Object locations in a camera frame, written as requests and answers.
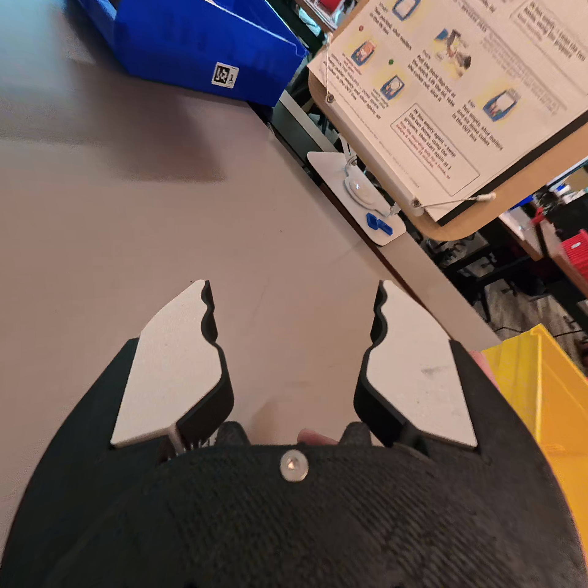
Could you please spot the small blue plastic piece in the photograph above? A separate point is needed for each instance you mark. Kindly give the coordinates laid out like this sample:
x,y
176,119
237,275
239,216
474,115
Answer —
x,y
379,224

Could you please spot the red crate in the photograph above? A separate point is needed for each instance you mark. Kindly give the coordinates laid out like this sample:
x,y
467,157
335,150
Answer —
x,y
576,252

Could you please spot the white stand base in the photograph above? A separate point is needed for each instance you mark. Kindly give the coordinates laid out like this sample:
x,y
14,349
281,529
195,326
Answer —
x,y
335,174

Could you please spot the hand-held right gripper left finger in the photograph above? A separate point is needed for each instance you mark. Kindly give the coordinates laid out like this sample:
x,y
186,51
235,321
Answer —
x,y
170,367

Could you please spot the instruction sheet on clipboard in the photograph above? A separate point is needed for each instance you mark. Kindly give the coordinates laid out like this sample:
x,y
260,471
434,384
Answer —
x,y
528,193

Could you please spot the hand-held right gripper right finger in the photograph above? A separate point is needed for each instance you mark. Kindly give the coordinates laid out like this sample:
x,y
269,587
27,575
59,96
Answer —
x,y
413,372

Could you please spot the yellow plastic bin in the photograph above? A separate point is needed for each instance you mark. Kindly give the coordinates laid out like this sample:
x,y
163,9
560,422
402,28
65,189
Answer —
x,y
542,404

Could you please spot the blue plastic bin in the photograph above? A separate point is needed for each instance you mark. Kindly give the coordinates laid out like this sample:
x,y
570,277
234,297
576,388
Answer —
x,y
183,46

